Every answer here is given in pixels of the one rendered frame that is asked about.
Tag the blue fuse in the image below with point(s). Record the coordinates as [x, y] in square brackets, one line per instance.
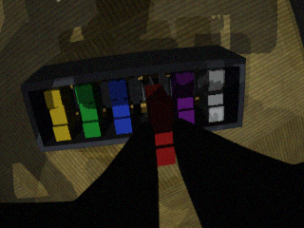
[120, 102]

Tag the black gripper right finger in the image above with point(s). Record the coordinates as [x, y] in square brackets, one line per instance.
[234, 187]

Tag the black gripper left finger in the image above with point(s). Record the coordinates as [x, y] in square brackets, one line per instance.
[126, 195]

